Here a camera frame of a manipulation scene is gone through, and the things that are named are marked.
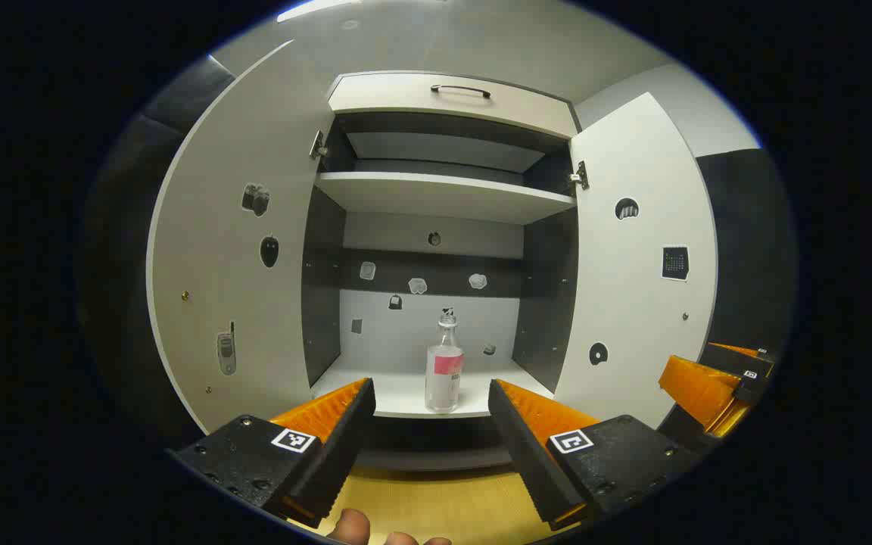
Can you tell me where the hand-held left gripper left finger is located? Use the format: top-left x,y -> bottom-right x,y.
166,377 -> 378,529

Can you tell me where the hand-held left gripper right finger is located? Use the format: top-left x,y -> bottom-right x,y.
487,378 -> 702,532

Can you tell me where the clear glass bottle pink label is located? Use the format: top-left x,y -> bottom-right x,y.
425,309 -> 466,415

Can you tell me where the white door with cat sticker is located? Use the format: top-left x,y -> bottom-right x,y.
553,92 -> 718,430

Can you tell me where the white door with phone sticker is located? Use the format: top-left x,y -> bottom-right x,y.
146,39 -> 338,436

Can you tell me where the white cabinet drawer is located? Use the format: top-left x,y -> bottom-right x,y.
328,72 -> 581,139

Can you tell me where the black backdrop cloth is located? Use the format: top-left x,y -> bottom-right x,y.
80,54 -> 796,455

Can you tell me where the black drawer handle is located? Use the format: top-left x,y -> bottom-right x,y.
430,84 -> 492,100

